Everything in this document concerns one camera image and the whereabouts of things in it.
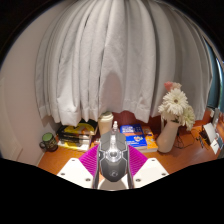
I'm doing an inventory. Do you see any clear spray bottle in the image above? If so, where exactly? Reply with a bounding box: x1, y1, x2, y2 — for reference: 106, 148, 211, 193
112, 120, 120, 134

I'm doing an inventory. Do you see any small white box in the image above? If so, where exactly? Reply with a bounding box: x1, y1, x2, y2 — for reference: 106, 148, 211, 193
209, 135, 224, 155

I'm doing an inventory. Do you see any black cable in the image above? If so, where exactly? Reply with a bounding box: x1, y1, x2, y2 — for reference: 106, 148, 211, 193
174, 130, 205, 150

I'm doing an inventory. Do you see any yellow and white book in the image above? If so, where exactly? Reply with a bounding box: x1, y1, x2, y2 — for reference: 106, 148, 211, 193
57, 141, 91, 153

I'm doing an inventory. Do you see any white angled device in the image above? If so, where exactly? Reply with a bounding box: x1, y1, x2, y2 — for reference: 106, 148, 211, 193
203, 122, 218, 145

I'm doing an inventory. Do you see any yellow and black book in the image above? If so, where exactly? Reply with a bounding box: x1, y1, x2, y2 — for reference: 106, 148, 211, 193
62, 122, 99, 136

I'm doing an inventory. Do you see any white pleated curtain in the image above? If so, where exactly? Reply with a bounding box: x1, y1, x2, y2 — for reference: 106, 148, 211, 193
34, 0, 214, 128

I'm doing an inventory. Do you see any thin black book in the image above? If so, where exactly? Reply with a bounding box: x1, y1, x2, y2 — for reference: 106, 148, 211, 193
57, 130, 93, 141

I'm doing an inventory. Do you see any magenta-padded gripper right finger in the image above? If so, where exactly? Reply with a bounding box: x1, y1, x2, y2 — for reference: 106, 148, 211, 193
127, 144, 170, 190

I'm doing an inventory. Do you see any orange book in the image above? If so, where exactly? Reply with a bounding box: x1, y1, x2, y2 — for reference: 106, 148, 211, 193
141, 125, 160, 153

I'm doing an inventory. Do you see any white pitcher vase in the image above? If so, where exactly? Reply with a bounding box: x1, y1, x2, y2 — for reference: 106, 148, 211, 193
156, 118, 180, 154

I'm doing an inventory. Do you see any grey computer mouse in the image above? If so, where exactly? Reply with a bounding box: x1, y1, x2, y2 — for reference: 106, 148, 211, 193
97, 129, 131, 191

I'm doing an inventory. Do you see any black book with white pages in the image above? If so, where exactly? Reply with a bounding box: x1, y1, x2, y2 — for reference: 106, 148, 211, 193
58, 136, 92, 145

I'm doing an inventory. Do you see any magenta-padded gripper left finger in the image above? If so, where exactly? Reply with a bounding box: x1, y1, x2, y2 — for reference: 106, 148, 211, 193
56, 143, 101, 190

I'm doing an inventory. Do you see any dark teal curtain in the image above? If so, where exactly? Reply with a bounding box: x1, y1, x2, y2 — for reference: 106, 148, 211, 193
205, 41, 222, 112

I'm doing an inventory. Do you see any cream tumbler bottle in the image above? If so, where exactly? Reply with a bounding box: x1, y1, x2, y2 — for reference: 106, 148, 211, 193
97, 111, 115, 136

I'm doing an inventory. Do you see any blue book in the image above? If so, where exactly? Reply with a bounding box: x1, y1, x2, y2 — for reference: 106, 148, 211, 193
119, 123, 148, 149

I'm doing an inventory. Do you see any dark mug with green rim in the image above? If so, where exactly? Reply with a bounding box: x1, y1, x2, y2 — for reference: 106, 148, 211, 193
39, 132, 59, 153

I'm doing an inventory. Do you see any white flower bouquet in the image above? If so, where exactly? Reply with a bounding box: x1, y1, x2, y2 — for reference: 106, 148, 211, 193
157, 81, 196, 132

